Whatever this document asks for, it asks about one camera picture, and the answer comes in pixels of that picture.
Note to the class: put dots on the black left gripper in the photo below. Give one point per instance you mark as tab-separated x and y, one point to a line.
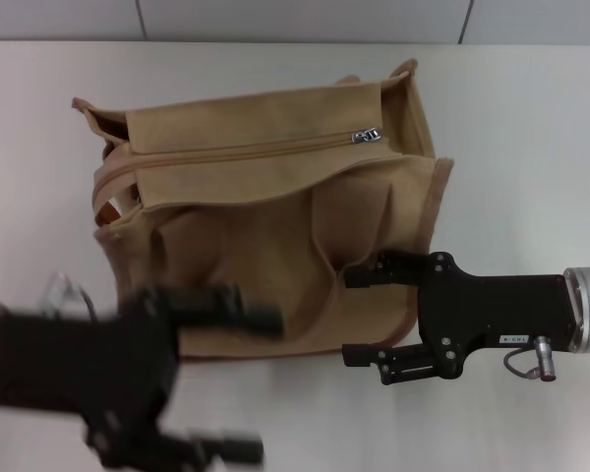
78	364

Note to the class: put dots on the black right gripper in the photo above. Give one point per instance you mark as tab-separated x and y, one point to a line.
496	310

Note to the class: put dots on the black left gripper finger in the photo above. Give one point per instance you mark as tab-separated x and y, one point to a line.
226	447

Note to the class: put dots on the khaki canvas food bag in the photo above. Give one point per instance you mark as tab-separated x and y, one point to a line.
255	162

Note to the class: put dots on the silver metal zipper pull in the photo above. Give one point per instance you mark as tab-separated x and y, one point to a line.
364	136

